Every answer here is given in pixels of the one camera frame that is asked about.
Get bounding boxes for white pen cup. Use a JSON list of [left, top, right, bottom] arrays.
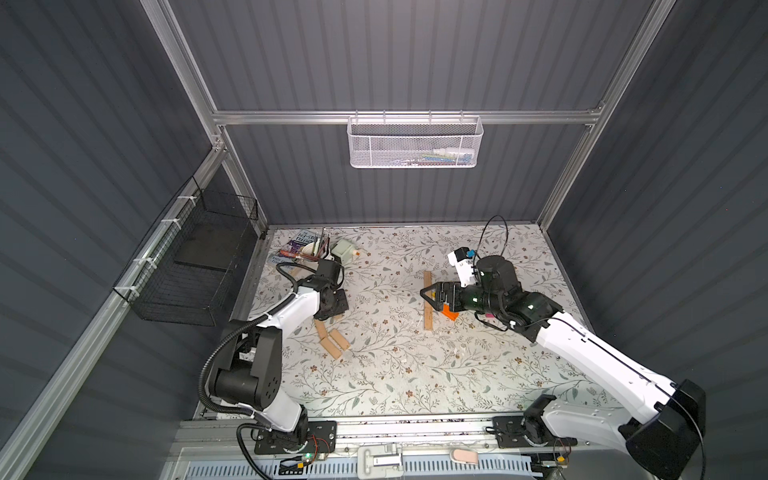
[[299, 236, 329, 262]]

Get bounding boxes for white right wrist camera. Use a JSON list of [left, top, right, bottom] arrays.
[[447, 247, 478, 288]]

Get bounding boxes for pale green small box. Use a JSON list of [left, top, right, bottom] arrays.
[[331, 239, 360, 264]]

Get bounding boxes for black wire mesh basket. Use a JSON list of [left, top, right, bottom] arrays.
[[113, 180, 259, 327]]

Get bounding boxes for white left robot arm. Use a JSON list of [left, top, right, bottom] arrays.
[[197, 256, 348, 442]]

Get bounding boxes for blue book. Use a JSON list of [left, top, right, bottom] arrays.
[[267, 229, 319, 265]]

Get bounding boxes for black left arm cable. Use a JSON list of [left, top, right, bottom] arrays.
[[197, 262, 319, 480]]

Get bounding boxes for white wire mesh basket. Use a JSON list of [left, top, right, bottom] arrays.
[[346, 114, 484, 169]]

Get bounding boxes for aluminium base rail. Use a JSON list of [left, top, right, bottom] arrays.
[[159, 413, 623, 479]]

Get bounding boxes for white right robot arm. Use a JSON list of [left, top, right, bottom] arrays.
[[420, 248, 706, 479]]

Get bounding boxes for orange building block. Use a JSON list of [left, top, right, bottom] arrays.
[[442, 305, 459, 321]]

